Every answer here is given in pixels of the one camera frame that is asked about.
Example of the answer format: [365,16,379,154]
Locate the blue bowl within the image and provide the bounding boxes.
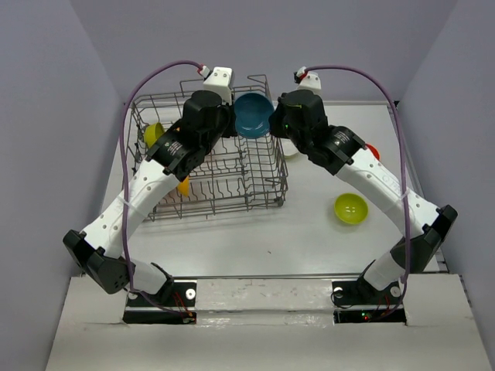
[234,93,275,139]

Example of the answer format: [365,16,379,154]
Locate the lime green bowl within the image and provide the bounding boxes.
[143,122,165,148]
[333,193,368,225]

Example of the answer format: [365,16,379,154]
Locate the yellow bowl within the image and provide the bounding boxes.
[176,176,190,197]

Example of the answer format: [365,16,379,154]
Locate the orange-red bowl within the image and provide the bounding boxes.
[366,144,381,161]

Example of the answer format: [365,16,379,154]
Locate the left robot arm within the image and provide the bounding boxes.
[63,90,234,305]

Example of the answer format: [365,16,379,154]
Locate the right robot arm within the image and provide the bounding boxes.
[269,90,458,303]

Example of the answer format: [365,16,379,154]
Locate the square white bowl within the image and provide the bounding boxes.
[281,139,299,158]

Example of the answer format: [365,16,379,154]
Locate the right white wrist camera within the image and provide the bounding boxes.
[294,66,322,95]

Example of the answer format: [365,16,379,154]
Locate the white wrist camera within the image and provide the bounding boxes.
[203,66,234,105]
[294,66,322,95]

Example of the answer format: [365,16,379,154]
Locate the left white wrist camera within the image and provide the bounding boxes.
[203,66,234,105]

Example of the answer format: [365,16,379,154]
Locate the grey wire dish rack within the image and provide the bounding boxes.
[126,79,288,221]

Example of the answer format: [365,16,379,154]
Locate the metal rail at front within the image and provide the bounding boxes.
[174,273,360,280]

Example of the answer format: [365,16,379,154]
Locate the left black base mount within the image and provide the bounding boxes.
[123,279,197,325]

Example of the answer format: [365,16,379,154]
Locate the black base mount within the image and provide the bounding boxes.
[330,281,407,325]
[123,279,197,325]

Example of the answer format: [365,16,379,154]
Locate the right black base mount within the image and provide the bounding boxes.
[330,281,407,325]

